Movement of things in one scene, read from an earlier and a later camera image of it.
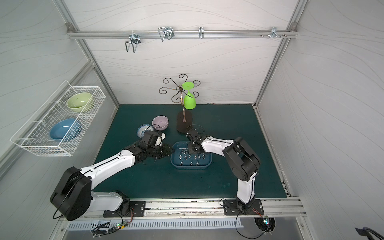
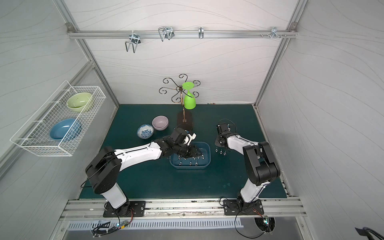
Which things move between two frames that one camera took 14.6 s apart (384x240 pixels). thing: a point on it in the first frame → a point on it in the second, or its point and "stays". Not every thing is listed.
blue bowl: (68, 129) stays
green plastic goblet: (189, 100) stays
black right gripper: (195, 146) → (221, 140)
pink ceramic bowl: (160, 123) stays
